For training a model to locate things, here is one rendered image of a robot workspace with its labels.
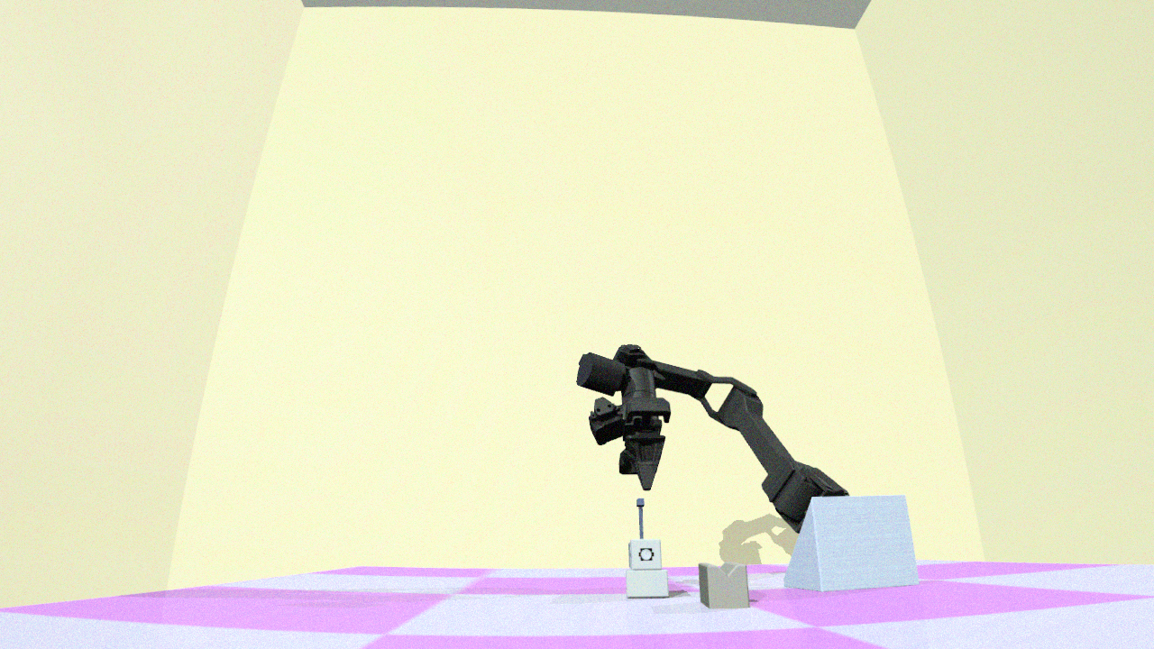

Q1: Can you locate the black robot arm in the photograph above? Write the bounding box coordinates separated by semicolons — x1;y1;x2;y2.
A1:
576;344;850;534

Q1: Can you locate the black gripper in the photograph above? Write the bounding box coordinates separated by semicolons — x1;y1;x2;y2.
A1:
619;391;670;491

